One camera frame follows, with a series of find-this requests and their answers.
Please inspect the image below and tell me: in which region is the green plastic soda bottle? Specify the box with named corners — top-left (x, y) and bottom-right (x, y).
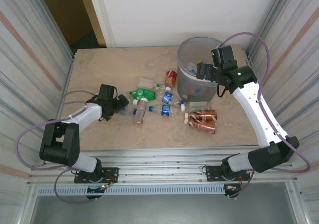
top-left (128, 88), bottom-right (157, 102)

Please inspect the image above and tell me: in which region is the pinkish bottle white cap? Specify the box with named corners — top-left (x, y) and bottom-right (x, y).
top-left (133, 97), bottom-right (149, 128)

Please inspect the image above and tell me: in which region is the clear bottle green white label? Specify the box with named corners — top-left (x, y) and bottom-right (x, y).
top-left (137, 77), bottom-right (172, 92)

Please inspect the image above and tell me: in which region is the red orange juice bottle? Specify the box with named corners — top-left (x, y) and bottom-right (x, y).
top-left (164, 70), bottom-right (178, 88)

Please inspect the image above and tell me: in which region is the clear plastic trash bin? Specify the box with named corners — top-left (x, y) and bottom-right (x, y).
top-left (176, 36), bottom-right (226, 105)

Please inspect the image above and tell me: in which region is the brown wooden door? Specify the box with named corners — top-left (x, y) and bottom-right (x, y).
top-left (35, 0), bottom-right (107, 48)

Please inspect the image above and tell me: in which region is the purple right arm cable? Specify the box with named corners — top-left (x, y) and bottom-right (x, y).
top-left (218, 31), bottom-right (312, 199)

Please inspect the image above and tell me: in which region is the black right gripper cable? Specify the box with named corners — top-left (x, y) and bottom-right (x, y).
top-left (216, 83), bottom-right (229, 98)

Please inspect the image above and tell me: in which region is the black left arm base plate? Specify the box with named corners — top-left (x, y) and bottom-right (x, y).
top-left (74, 167), bottom-right (119, 184)

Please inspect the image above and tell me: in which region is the white door frame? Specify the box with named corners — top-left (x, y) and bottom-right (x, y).
top-left (86, 0), bottom-right (117, 48)

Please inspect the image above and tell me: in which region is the aluminium rail frame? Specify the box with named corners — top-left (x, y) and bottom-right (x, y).
top-left (26, 145), bottom-right (299, 188)

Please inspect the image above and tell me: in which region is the yellow power connector with wires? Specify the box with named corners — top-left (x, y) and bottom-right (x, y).
top-left (99, 173), bottom-right (118, 190)
top-left (225, 174), bottom-right (247, 192)

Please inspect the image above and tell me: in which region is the grey slotted cable duct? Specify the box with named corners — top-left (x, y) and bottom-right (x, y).
top-left (36, 185), bottom-right (226, 197)

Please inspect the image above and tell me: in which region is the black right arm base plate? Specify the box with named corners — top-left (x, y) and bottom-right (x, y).
top-left (205, 164), bottom-right (251, 182)

